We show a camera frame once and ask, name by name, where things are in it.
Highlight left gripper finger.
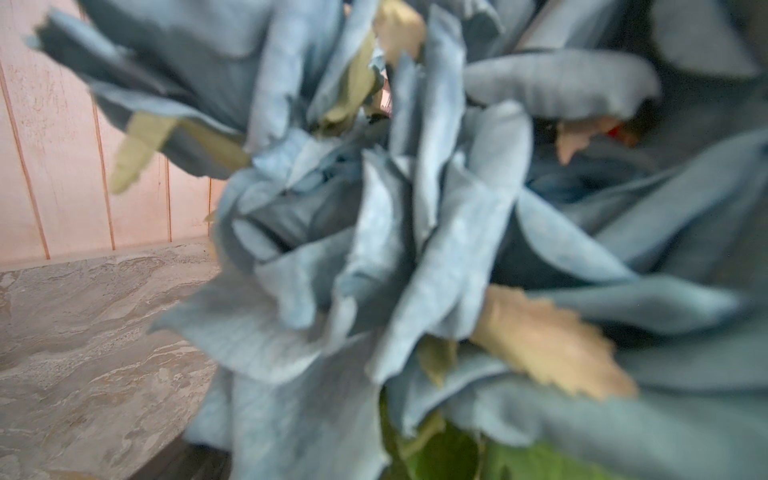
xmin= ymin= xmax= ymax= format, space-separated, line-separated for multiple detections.
xmin=129 ymin=435 xmax=231 ymax=480

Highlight dusty blue flower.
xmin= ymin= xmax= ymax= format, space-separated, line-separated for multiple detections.
xmin=29 ymin=1 xmax=767 ymax=479

